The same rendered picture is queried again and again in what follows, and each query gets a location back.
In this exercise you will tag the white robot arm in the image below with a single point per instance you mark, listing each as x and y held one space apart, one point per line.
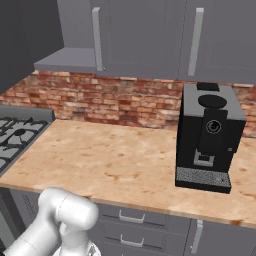
63 210

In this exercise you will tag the dark grey open cabinet door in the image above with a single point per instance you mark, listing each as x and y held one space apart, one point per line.
23 36

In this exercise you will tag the grey stove with black grates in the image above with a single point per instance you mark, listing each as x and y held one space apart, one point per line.
20 136

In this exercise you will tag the grey base cabinet panel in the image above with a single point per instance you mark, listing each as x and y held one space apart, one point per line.
26 205

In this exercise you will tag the grey base cabinet door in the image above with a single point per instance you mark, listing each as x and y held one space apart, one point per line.
230 241

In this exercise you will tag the grey wall cabinet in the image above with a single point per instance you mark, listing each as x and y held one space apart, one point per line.
66 58

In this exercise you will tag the grey drawer front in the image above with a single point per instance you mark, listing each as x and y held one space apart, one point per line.
160 241
160 218

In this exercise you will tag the grey wall cabinet door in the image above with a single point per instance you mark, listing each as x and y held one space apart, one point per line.
230 40
143 36

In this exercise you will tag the black coffee machine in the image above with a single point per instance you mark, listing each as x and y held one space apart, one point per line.
206 143

